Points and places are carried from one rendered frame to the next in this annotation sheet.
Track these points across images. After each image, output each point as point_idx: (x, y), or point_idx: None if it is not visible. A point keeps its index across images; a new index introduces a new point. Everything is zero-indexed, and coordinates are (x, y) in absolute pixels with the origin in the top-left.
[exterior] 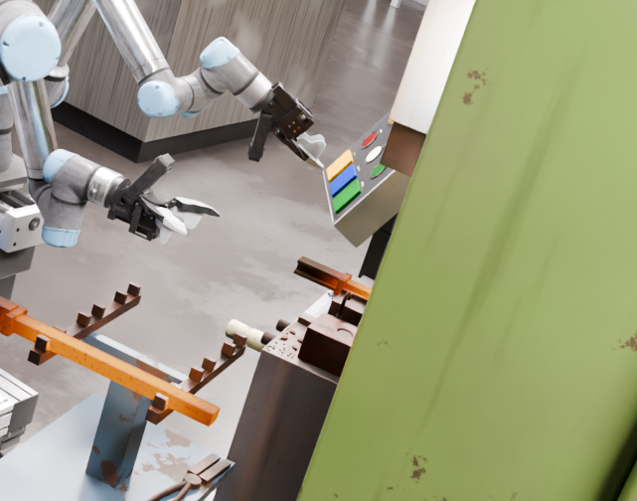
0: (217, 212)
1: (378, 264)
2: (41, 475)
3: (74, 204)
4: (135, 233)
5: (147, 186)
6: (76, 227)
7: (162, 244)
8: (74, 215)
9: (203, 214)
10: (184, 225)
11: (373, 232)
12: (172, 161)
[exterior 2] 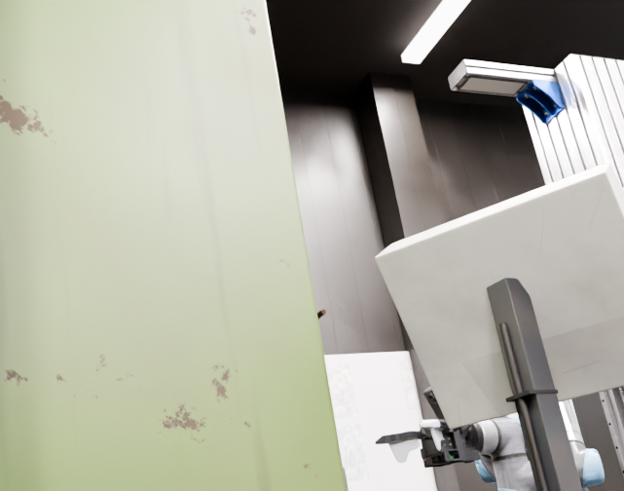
0: (420, 423)
1: (531, 465)
2: None
3: (492, 461)
4: (437, 465)
5: (439, 418)
6: (499, 484)
7: (401, 462)
8: (495, 472)
9: (430, 430)
10: (382, 435)
11: (435, 396)
12: (430, 388)
